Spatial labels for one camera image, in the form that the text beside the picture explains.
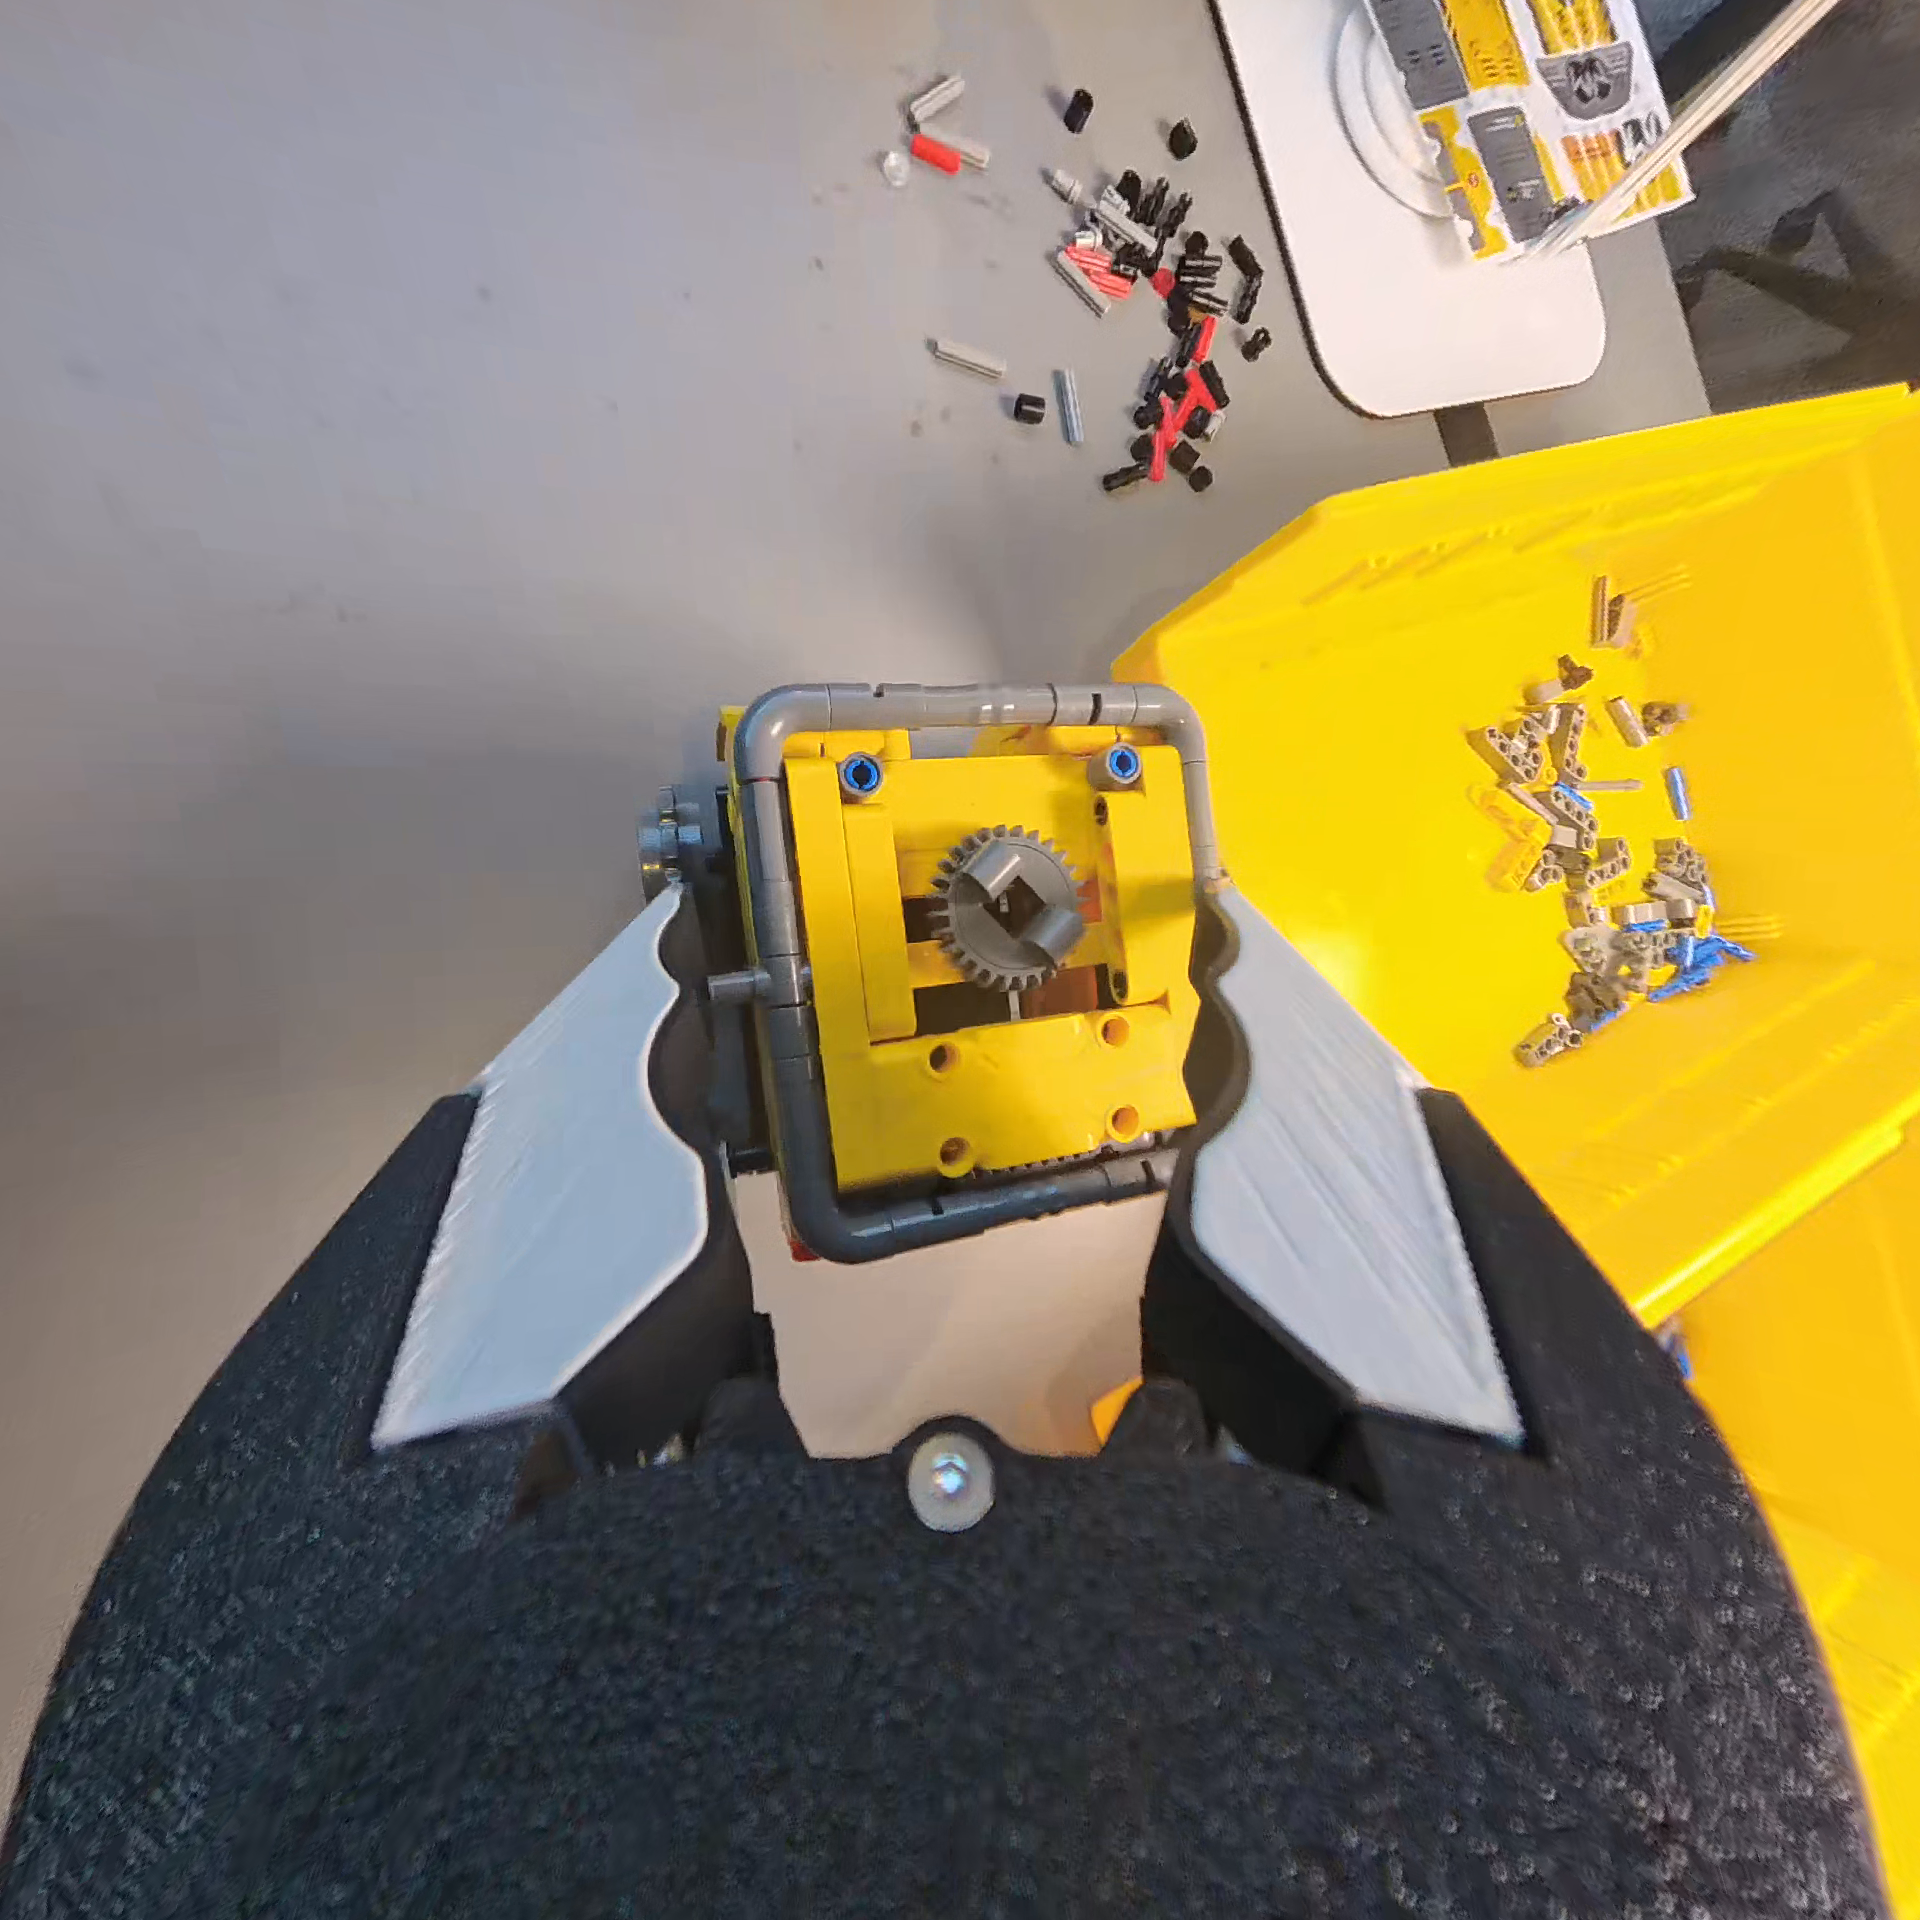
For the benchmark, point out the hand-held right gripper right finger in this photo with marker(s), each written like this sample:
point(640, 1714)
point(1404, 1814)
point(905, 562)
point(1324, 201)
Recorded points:
point(1335, 1200)

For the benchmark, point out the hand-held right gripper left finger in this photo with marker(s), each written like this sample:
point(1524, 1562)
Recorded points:
point(556, 1200)

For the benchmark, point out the black yellow toy brick vehicle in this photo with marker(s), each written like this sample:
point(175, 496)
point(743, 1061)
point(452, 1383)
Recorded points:
point(991, 1080)

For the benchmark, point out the light grey desk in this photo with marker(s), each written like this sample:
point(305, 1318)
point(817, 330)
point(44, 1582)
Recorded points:
point(375, 525)

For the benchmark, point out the yellow plastic bin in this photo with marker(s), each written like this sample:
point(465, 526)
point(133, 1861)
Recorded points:
point(1500, 1200)

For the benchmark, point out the small parts inside bin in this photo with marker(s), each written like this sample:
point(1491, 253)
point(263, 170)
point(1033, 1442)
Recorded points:
point(1606, 885)

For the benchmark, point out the pale grey brick pin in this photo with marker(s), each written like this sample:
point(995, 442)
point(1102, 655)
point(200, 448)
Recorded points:
point(1068, 406)

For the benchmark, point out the white base board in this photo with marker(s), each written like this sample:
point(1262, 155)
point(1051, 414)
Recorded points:
point(1425, 330)

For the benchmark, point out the cluster of small brick parts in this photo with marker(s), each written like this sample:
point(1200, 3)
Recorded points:
point(1172, 330)

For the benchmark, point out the yellow black printed sheet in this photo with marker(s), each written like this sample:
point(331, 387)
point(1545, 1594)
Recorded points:
point(1516, 120)

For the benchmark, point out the red brick piece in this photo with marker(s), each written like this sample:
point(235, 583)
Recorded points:
point(934, 150)

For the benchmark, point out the wooden booklet stand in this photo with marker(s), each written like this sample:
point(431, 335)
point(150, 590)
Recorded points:
point(1710, 106)

